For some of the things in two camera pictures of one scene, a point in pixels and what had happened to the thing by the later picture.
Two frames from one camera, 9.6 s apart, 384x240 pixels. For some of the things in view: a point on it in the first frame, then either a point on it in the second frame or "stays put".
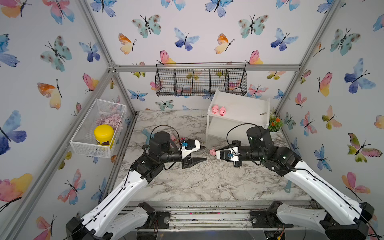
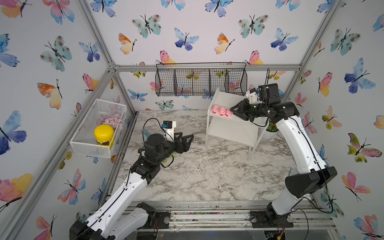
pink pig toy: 215,109 stays put
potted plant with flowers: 275,123 stays put
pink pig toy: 222,111 stays put
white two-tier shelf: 230,115 stays put
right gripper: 219,149 to 243,111
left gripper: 190,162 to 183,147
